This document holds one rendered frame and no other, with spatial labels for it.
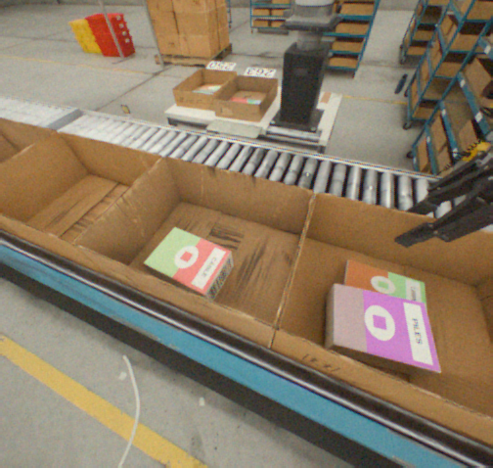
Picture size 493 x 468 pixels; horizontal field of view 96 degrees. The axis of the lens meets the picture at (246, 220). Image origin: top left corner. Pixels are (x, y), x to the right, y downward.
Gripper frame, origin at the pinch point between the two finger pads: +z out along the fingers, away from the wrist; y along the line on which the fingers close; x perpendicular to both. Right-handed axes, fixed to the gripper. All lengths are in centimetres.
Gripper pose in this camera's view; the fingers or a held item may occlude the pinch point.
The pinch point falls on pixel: (413, 224)
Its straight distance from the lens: 54.7
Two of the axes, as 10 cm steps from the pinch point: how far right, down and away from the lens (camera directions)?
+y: 3.8, -7.3, 5.7
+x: -8.8, -4.7, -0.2
